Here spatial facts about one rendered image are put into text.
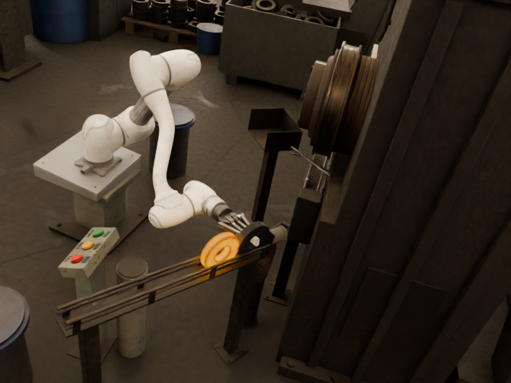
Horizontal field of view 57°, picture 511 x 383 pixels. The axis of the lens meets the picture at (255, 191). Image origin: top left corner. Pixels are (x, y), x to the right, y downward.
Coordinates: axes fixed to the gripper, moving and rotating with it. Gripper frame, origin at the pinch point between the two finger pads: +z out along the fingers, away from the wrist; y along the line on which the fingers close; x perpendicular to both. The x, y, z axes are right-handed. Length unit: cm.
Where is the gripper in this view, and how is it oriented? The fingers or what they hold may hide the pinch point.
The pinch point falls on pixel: (252, 238)
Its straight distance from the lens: 179.8
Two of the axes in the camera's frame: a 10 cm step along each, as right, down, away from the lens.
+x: 1.0, -8.4, -5.4
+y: -7.5, 2.9, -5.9
